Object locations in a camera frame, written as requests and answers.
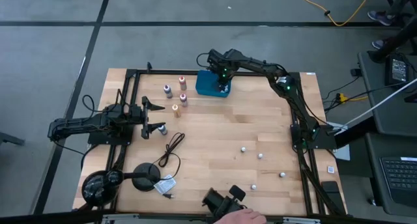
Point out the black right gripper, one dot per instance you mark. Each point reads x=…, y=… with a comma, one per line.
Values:
x=224, y=73

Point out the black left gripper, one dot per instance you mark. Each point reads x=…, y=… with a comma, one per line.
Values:
x=135, y=116

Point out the blue plastic bin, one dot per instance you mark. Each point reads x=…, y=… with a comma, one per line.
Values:
x=205, y=85

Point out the large blue food coloring bottle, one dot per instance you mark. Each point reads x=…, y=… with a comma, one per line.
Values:
x=163, y=130

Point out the large yellow food coloring bottle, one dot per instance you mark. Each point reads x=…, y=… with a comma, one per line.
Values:
x=176, y=111

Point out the large purple food coloring bottle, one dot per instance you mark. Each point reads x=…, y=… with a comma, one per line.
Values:
x=167, y=91

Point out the large pink food coloring bottle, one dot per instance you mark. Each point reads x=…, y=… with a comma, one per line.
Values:
x=183, y=100

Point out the large red food coloring bottle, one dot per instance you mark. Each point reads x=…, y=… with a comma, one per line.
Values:
x=182, y=84

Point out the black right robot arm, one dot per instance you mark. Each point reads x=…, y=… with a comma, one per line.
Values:
x=257, y=66

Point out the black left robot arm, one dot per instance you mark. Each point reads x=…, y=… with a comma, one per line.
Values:
x=75, y=124

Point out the black headphones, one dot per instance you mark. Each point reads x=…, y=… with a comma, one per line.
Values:
x=97, y=188

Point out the white label sticker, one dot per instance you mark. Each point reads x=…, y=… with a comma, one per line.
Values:
x=310, y=73

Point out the black plug adapter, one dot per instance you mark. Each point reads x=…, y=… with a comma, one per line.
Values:
x=355, y=72

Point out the person's hand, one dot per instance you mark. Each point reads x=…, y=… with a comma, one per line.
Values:
x=242, y=217

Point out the small white code tag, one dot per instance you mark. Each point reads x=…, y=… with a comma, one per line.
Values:
x=331, y=169

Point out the white paper sheet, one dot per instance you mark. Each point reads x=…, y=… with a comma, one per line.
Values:
x=343, y=154

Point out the gray chair base leg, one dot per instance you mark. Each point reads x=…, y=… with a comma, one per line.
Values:
x=9, y=138

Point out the black side desk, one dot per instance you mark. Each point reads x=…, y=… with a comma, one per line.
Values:
x=373, y=185
x=371, y=74

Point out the black flat device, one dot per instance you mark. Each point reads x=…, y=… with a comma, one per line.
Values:
x=330, y=188

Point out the white rod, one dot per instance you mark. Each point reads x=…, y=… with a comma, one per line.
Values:
x=374, y=107

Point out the person's shoe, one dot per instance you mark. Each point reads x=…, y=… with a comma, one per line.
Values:
x=379, y=18
x=379, y=44

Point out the black desk leg bar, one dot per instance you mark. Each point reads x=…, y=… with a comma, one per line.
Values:
x=391, y=45

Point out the black labelled power adapter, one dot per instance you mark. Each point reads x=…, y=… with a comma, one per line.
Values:
x=398, y=70

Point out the person's leg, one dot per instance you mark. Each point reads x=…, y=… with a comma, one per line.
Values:
x=399, y=6

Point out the black laptop keyboard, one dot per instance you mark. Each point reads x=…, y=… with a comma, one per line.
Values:
x=400, y=176

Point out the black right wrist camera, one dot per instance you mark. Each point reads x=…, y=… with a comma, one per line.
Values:
x=215, y=58

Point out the black aluminium table frame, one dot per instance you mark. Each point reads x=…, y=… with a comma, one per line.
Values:
x=163, y=71

